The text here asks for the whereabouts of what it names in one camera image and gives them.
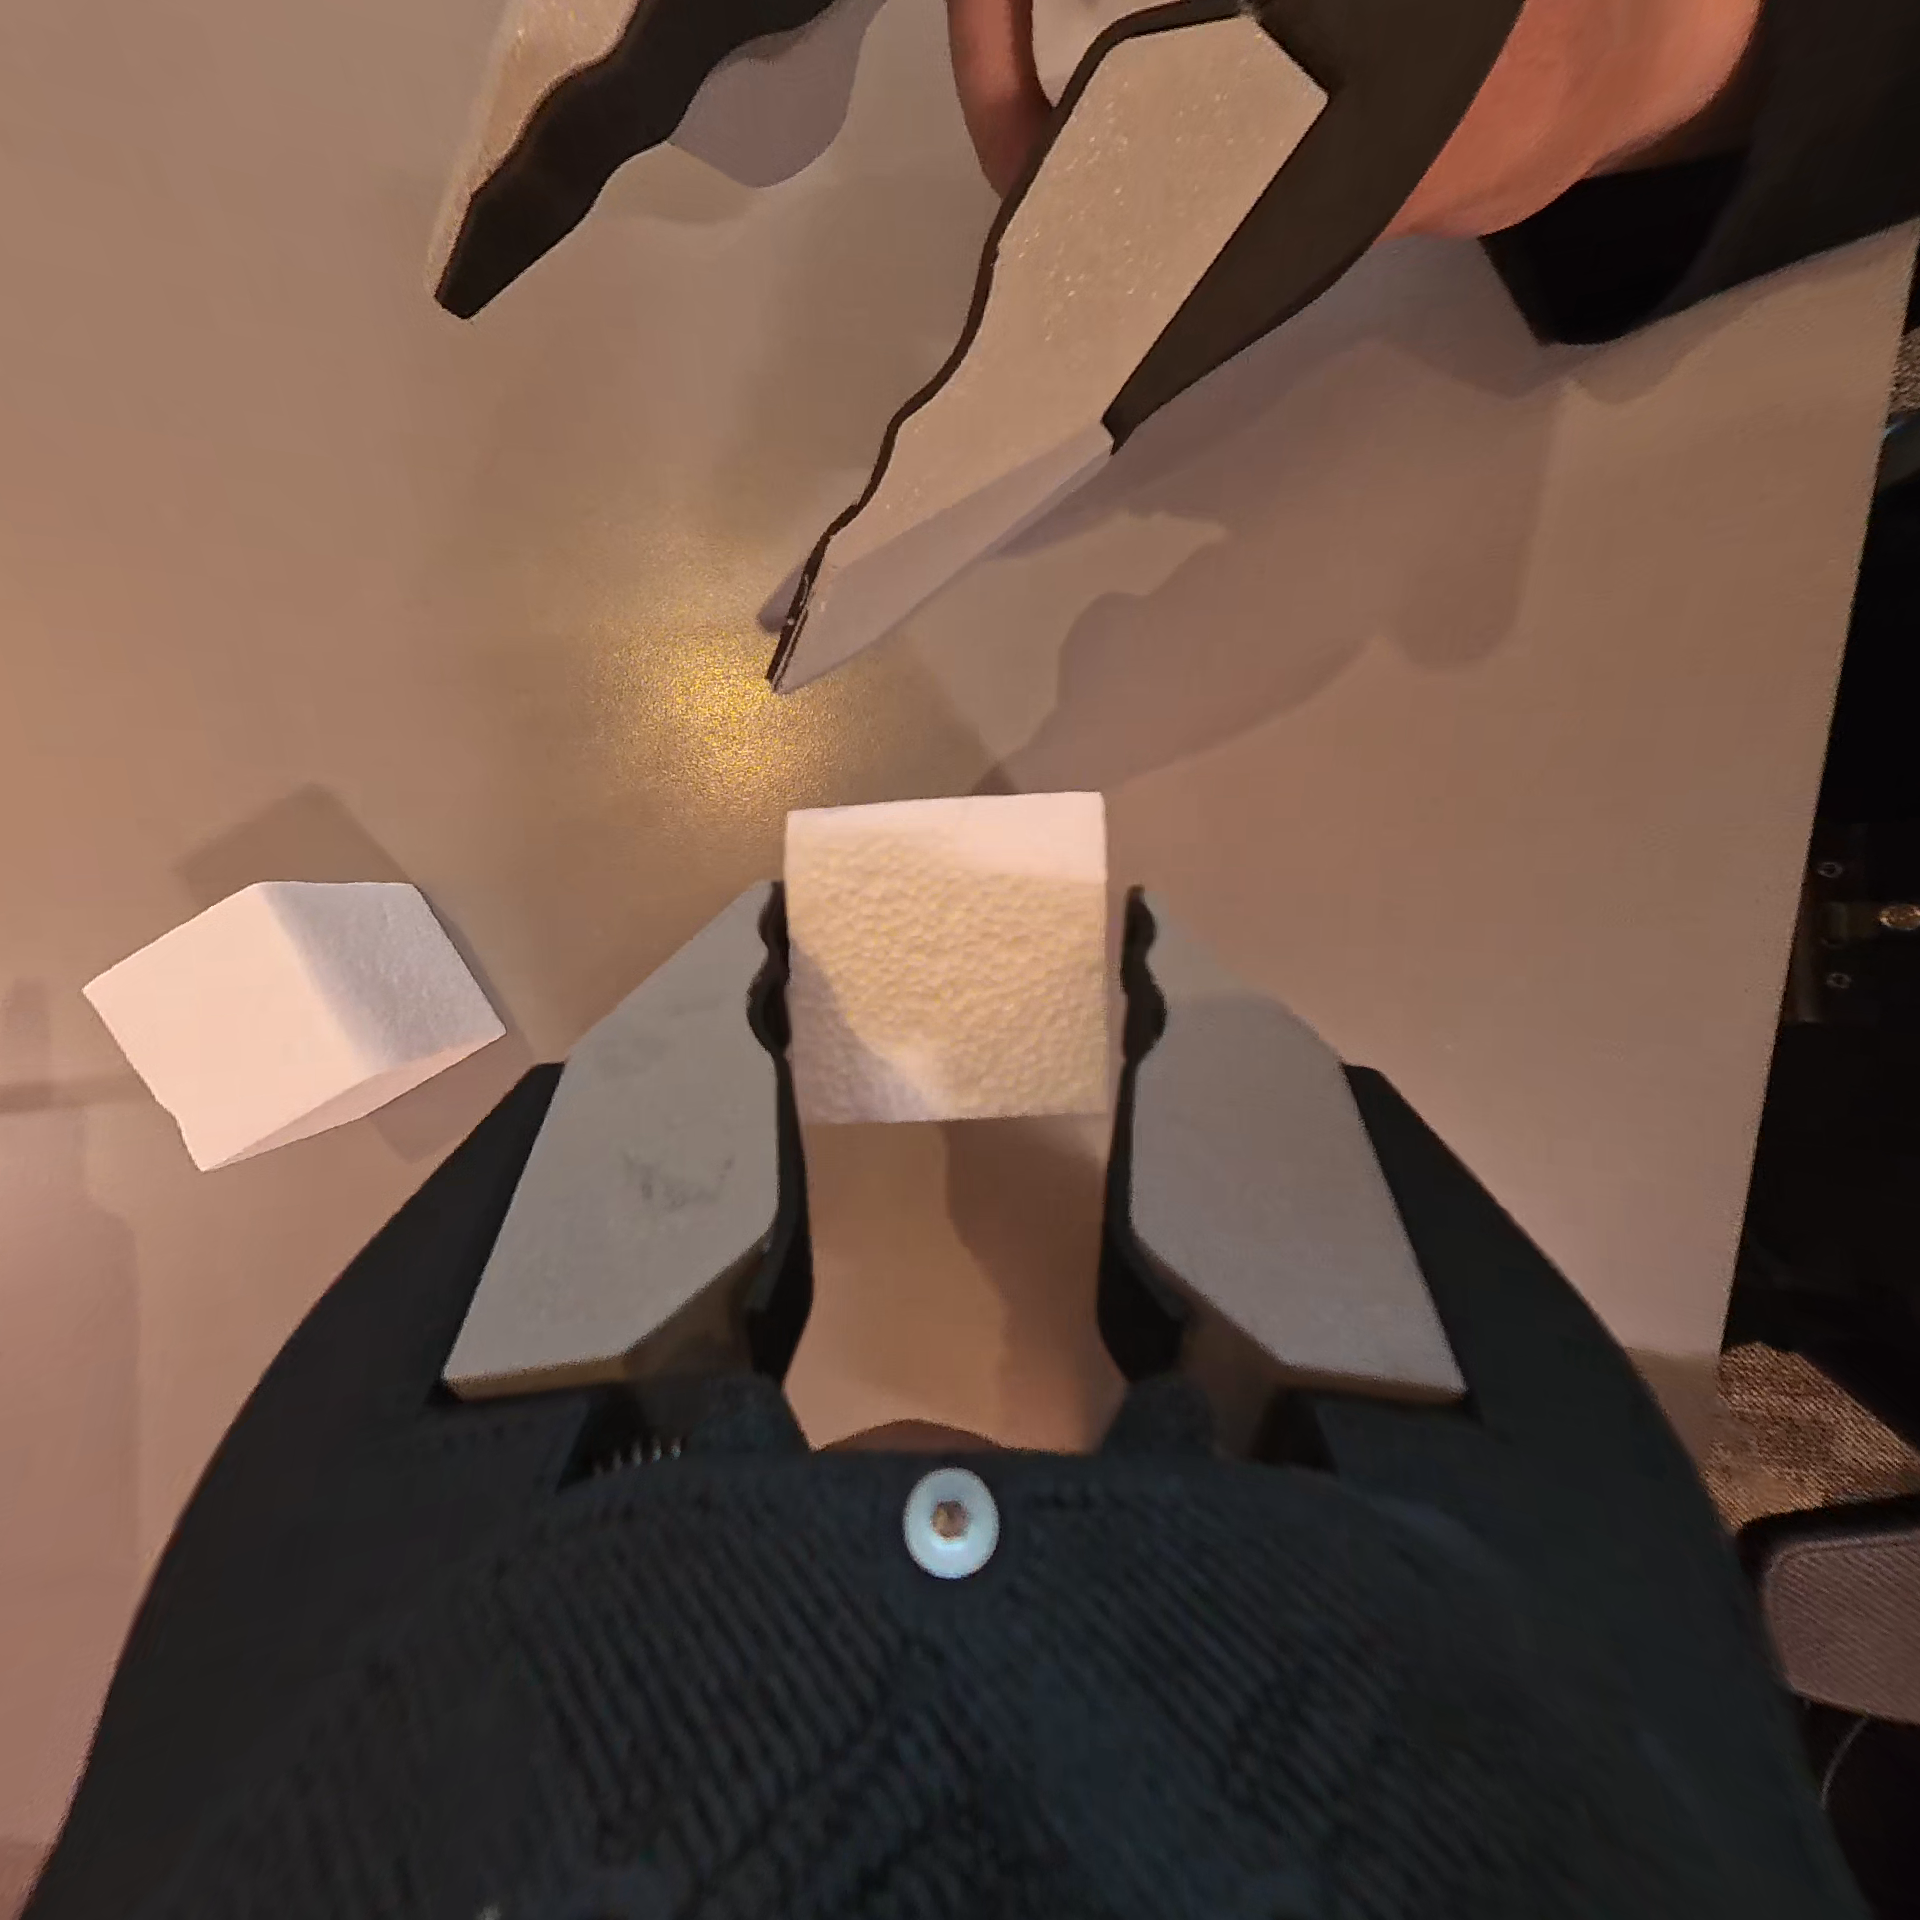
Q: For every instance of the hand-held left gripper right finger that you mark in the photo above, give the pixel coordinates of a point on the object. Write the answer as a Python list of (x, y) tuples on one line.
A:
[(1276, 1200)]

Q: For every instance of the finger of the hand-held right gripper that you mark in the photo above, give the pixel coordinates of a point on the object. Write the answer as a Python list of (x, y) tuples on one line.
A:
[(601, 90), (1110, 256)]

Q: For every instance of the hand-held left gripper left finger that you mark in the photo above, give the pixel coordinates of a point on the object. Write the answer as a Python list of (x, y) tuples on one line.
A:
[(630, 1183)]

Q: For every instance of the white foam cube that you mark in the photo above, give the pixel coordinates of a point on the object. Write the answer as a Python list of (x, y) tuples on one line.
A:
[(951, 962), (268, 1005)]

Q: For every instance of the person's right forearm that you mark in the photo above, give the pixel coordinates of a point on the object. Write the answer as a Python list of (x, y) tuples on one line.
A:
[(1801, 150)]

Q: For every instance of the person's right hand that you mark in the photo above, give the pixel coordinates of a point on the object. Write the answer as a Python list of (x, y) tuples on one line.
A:
[(1620, 90)]

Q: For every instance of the black chair armrest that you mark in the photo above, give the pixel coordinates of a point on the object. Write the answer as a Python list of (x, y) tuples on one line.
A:
[(1843, 1622)]

